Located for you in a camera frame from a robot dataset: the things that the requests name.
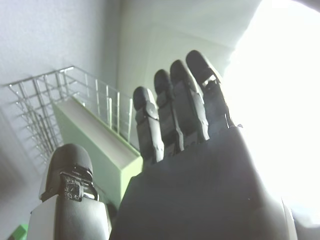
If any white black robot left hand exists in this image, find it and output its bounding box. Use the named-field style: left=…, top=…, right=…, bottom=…
left=28, top=49, right=298, bottom=240

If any light green book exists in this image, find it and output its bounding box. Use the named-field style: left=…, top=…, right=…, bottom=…
left=51, top=96, right=145, bottom=213

